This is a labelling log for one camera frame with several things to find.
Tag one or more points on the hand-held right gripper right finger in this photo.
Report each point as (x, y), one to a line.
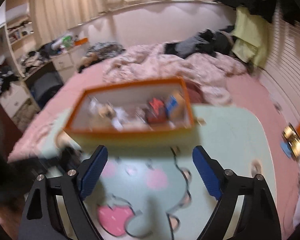
(206, 172)

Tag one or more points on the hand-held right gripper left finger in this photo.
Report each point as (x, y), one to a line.
(93, 172)

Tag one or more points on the orange cardboard box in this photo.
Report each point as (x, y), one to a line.
(130, 135)

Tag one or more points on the light green cartoon mat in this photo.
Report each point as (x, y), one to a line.
(235, 135)

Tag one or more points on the beige plush toy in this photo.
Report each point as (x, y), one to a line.
(102, 113)

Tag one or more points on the white crumpled paper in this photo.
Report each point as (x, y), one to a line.
(120, 117)

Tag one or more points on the blue and orange carton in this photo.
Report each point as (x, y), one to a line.
(174, 105)

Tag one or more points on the red packet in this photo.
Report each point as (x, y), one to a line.
(155, 110)

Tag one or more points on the blue flat item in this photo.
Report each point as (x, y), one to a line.
(285, 150)

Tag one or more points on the gold round tin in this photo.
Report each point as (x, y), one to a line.
(293, 137)

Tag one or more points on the white drawer cabinet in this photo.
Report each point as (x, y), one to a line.
(15, 102)

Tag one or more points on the white desk with drawers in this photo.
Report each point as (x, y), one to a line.
(62, 63)

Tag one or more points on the pink floral blanket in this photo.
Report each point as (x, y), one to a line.
(165, 65)

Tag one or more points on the zebra striped cloth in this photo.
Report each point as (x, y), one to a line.
(106, 48)

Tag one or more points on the pile of dark clothes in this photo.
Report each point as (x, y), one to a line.
(190, 46)

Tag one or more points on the orange strip box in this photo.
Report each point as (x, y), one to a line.
(81, 41)

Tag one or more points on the green and white bag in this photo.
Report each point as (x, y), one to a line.
(68, 41)

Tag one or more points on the light green hanging cloth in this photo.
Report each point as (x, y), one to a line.
(250, 35)

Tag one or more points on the beige curtain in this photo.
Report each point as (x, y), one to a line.
(77, 2)

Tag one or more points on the white wall shelf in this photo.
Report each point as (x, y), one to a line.
(17, 33)

